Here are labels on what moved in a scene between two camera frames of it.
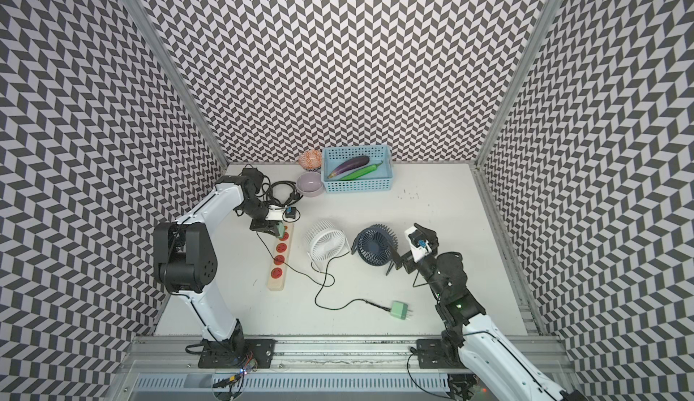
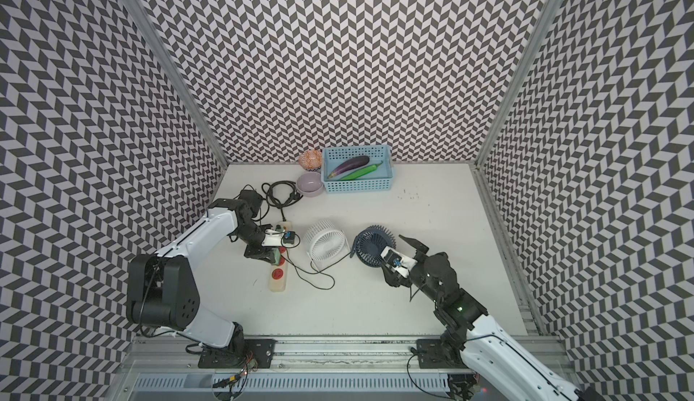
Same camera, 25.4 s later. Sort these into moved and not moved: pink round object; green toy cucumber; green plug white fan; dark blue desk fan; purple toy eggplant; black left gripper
Moved: green plug white fan; black left gripper
Not moved: green toy cucumber; dark blue desk fan; pink round object; purple toy eggplant
